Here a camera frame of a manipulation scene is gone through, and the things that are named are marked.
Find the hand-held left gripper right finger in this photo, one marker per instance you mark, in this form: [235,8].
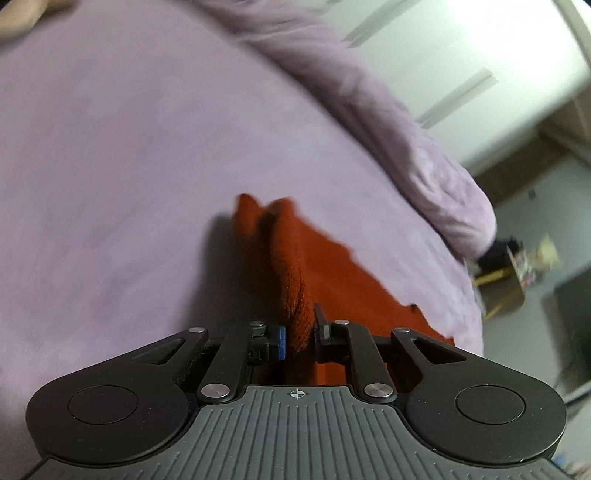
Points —
[322,341]

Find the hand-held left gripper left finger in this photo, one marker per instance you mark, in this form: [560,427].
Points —
[281,344]

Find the rust red buttoned cardigan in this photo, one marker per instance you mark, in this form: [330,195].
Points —
[323,263]

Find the dark clothing on rack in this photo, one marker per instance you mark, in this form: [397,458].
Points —
[498,254]

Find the purple duvet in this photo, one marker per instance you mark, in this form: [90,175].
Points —
[415,161]

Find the purple bed sheet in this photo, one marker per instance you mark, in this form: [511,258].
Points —
[115,184]

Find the cream wrapped bouquet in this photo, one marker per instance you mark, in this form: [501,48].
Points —
[547,251]

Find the dark cabinet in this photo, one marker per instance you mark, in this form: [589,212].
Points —
[575,323]

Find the white wardrobe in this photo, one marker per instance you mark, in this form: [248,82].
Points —
[461,46]

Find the pink plush toy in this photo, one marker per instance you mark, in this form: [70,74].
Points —
[18,14]

